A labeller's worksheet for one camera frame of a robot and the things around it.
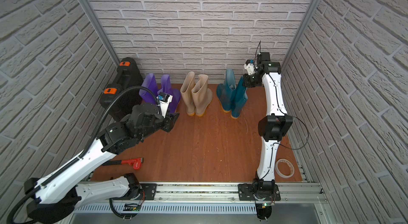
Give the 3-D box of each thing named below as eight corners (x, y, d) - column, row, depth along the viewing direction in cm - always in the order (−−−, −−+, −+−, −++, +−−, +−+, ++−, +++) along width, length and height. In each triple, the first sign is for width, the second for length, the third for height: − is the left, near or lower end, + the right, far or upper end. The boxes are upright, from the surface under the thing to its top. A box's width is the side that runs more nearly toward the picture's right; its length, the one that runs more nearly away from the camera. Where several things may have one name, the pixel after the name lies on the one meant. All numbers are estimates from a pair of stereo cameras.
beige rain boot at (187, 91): (185, 118, 102) (179, 92, 81) (187, 99, 112) (183, 71, 92) (196, 119, 102) (194, 92, 81) (197, 99, 112) (195, 71, 92)
